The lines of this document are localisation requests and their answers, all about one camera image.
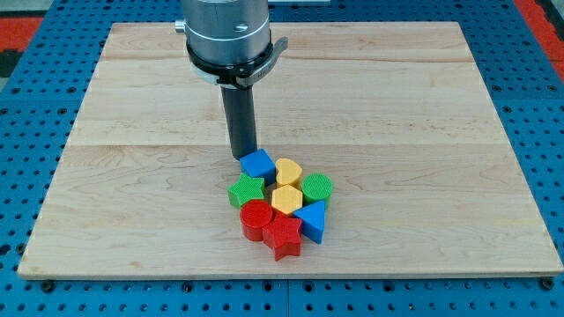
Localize wooden board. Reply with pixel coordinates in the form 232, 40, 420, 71
18, 22, 563, 280

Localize yellow hexagon block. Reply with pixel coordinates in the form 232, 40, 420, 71
271, 185, 303, 217

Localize blue triangle block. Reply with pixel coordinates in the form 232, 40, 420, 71
293, 201, 326, 244

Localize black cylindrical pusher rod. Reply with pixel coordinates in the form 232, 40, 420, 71
221, 87, 257, 160

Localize red star block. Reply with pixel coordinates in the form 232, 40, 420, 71
263, 214, 302, 262

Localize green circle block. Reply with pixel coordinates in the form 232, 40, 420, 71
301, 173, 333, 209

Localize black clamp with grey lever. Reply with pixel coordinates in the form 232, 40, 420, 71
186, 37, 289, 90

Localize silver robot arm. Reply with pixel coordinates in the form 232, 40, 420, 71
182, 0, 272, 89

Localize red circle block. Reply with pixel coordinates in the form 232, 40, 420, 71
240, 200, 274, 241

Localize green star block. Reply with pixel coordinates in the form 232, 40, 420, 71
227, 173, 265, 209

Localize yellow heart block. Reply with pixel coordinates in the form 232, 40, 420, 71
275, 158, 303, 188

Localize blue cube block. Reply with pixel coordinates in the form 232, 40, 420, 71
240, 149, 276, 186

